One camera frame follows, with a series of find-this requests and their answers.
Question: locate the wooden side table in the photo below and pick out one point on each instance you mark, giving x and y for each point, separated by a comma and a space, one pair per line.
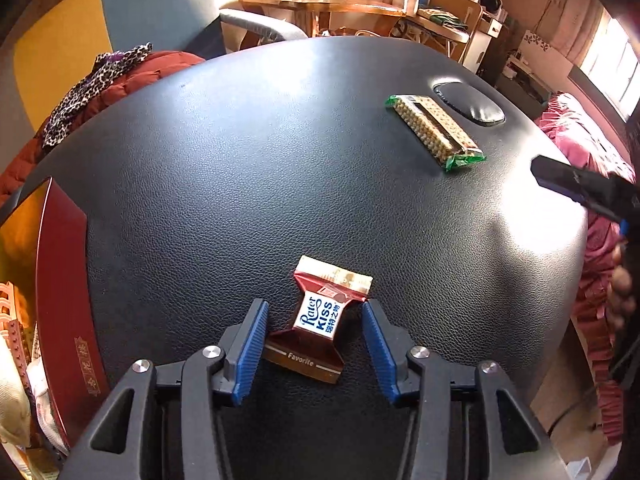
325, 2

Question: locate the white low shelf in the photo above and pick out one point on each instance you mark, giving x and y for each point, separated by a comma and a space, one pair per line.
540, 45

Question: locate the folded green cloth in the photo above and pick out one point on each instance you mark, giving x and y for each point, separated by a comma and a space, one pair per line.
440, 16

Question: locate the red gift box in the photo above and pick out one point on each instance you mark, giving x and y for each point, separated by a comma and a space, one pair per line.
65, 280

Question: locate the blue yellow grey armchair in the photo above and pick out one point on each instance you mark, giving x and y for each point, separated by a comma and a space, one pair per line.
150, 5

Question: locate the brown building brick strip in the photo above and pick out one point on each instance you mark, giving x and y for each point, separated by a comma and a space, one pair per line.
17, 360

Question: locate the leopard print cloth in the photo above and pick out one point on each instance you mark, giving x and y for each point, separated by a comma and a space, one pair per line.
80, 95

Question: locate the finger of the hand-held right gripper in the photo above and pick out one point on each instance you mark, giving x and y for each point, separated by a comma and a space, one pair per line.
565, 177

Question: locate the red wafer candy packet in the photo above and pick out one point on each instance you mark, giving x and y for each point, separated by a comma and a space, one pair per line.
320, 315

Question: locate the bright window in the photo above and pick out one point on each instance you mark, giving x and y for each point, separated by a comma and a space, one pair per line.
615, 60

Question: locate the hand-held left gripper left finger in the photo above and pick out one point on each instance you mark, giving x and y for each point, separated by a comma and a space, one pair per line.
250, 350

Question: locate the black oval cushion plug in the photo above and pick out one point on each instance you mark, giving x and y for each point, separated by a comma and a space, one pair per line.
470, 102

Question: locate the person's right hand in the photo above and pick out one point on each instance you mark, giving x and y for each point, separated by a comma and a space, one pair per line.
620, 290

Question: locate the white cabinet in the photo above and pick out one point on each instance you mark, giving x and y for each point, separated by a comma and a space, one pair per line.
480, 47

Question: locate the clear cracker packet green ends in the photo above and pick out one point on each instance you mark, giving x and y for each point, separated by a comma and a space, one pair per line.
430, 127

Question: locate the rust orange puffer jacket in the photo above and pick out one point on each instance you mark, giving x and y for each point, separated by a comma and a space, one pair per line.
150, 70

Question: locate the cream sock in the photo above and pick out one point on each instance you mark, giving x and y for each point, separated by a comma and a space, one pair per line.
10, 410

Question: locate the pink ruffled bed cover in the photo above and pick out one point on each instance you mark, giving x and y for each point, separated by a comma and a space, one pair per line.
575, 130

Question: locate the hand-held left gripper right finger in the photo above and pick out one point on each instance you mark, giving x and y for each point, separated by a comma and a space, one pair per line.
382, 355

